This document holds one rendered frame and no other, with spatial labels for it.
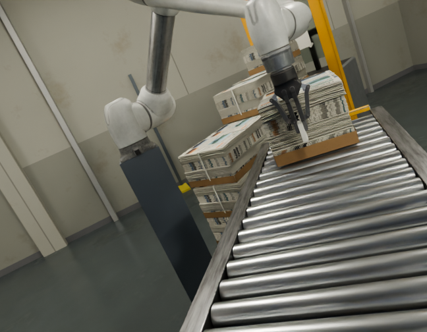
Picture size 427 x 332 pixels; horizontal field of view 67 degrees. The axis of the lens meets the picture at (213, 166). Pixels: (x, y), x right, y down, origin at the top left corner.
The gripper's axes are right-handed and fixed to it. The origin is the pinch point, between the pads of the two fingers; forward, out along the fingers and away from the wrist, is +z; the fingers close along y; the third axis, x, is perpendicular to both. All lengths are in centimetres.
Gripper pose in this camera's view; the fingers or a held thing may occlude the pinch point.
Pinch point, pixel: (302, 131)
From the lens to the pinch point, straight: 105.0
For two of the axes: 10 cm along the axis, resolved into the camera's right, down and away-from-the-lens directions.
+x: -2.7, 3.7, -8.9
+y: -8.8, 2.8, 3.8
